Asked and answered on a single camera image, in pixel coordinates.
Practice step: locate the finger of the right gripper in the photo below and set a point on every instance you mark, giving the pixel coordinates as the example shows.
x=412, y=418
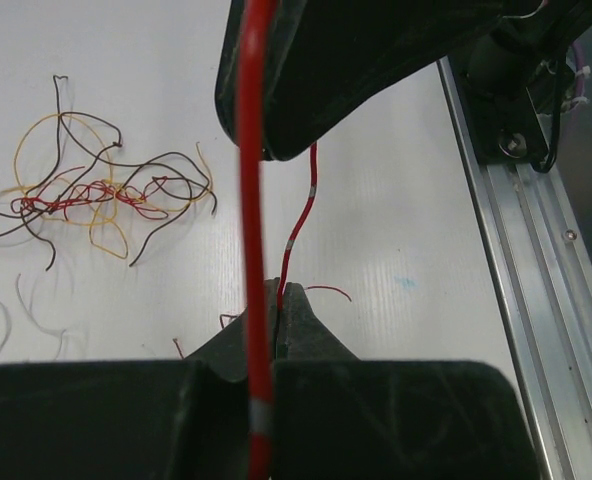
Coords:
x=326, y=58

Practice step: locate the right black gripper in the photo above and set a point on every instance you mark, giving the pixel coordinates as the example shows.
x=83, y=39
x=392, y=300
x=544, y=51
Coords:
x=501, y=62

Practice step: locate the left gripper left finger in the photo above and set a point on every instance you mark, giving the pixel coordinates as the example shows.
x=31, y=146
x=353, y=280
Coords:
x=190, y=418

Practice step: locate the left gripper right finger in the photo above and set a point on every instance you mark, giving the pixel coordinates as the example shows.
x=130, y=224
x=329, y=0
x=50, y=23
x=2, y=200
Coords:
x=339, y=417

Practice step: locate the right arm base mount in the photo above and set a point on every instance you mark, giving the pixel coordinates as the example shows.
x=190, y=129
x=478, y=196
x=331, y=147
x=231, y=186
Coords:
x=506, y=131

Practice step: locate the aluminium front rail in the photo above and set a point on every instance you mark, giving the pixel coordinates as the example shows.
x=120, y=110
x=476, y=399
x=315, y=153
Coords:
x=542, y=276

